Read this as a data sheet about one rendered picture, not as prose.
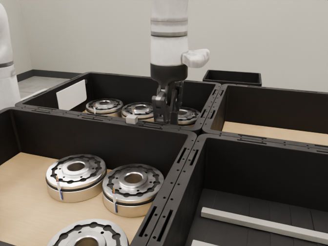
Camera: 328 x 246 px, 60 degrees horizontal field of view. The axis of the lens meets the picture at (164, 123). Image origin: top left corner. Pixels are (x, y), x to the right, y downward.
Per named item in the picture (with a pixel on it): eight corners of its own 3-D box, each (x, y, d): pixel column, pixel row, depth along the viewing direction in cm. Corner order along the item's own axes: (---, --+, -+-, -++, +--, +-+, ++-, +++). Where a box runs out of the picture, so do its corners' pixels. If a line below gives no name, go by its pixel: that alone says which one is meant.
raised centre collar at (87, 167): (56, 175, 48) (55, 172, 48) (71, 160, 53) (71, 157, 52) (82, 179, 47) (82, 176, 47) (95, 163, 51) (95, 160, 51)
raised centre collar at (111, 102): (92, 106, 77) (92, 104, 77) (101, 100, 81) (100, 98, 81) (108, 108, 76) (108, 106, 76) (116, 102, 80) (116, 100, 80)
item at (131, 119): (125, 123, 51) (125, 117, 50) (129, 120, 52) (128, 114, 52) (134, 124, 50) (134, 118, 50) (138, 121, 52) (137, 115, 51)
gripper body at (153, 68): (158, 53, 60) (158, 95, 64) (143, 61, 53) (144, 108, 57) (192, 55, 58) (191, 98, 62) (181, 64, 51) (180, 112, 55)
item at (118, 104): (78, 110, 76) (78, 108, 76) (97, 98, 85) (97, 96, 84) (112, 114, 73) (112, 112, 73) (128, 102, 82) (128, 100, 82)
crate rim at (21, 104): (12, 115, 60) (10, 105, 59) (89, 78, 86) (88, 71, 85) (198, 144, 49) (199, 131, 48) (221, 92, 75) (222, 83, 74)
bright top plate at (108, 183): (90, 192, 45) (89, 189, 45) (124, 161, 53) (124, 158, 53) (145, 211, 41) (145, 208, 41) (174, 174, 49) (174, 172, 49)
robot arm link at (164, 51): (201, 70, 50) (203, 33, 47) (142, 65, 53) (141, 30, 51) (210, 59, 58) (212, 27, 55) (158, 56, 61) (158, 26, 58)
